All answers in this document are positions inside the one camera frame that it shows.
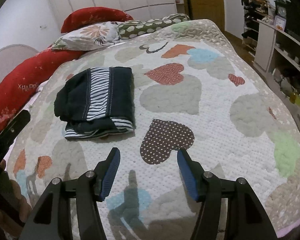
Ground grey headboard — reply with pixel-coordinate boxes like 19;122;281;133
0;44;39;83

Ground floral white pillow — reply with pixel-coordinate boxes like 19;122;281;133
51;21;121;51

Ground desk clock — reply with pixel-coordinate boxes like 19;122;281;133
275;0;287;18

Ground cluttered shoe rack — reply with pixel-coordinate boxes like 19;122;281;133
241;0;275;57

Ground long red bolster pillow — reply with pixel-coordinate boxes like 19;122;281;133
0;48;84;132

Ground olive dotted pillow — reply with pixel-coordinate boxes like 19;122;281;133
118;13;190;40

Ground small picture frame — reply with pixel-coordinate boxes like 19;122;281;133
273;15;286;31

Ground heart pattern quilt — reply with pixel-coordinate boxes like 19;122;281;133
7;20;300;239

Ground wooden door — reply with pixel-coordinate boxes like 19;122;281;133
185;0;225;31

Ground dark striped pants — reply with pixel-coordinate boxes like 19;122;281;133
54;67;135;140

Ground operator hand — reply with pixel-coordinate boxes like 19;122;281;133
0;159;32;239

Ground white shelf cabinet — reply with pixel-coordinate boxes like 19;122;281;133
254;20;300;131

